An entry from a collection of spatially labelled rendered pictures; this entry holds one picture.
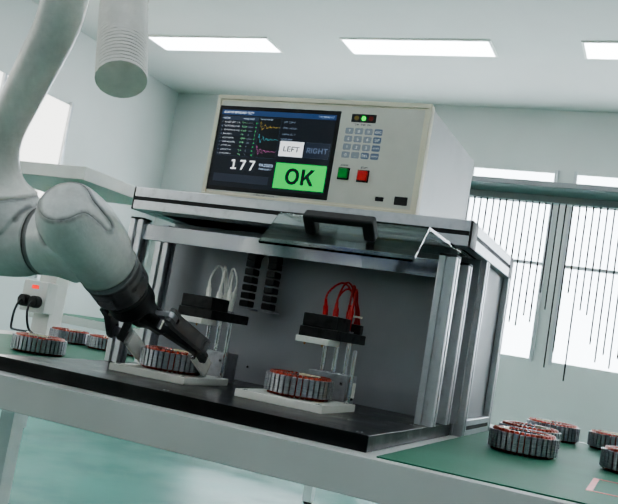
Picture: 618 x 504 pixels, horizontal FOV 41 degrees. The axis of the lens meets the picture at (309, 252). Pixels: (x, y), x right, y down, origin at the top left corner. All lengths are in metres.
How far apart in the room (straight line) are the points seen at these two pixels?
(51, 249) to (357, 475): 0.52
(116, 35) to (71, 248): 1.62
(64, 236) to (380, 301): 0.66
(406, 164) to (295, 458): 0.62
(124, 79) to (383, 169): 1.37
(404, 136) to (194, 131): 7.88
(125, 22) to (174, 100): 6.77
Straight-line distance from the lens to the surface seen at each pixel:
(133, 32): 2.75
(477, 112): 8.21
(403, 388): 1.55
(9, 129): 1.27
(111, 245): 1.19
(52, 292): 2.48
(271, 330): 1.65
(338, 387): 1.46
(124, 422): 1.20
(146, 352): 1.43
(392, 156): 1.49
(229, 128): 1.64
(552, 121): 8.07
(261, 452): 1.09
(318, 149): 1.54
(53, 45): 1.22
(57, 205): 1.17
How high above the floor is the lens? 0.88
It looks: 6 degrees up
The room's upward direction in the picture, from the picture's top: 10 degrees clockwise
